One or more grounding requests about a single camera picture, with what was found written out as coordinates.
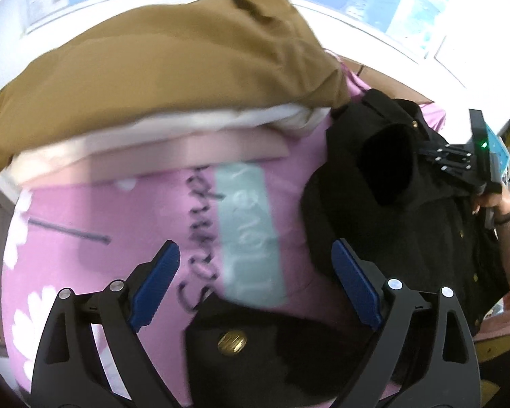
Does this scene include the white cloth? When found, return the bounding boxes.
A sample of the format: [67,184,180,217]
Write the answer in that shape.
[0,104,332,179]

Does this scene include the dusty pink folded cloth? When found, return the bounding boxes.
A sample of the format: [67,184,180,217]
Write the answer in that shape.
[19,130,290,188]

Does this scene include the colourful wall map poster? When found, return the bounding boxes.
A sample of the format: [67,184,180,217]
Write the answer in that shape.
[19,0,455,60]

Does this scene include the person's right hand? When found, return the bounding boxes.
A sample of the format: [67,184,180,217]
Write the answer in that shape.
[472,193,510,224]

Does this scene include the pink flower printed blanket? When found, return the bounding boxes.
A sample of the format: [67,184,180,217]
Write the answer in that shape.
[2,64,447,408]

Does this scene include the black coat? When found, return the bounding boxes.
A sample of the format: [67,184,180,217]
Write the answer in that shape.
[185,88,510,408]

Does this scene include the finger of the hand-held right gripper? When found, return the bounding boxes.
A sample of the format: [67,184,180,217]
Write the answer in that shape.
[419,143,472,161]
[433,160,474,175]

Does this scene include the brown garment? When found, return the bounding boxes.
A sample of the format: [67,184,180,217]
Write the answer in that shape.
[0,0,351,179]

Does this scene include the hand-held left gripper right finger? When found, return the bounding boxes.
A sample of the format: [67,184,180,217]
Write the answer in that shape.
[330,239,481,408]

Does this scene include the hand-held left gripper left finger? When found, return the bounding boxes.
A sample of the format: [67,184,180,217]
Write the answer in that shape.
[31,239,181,408]

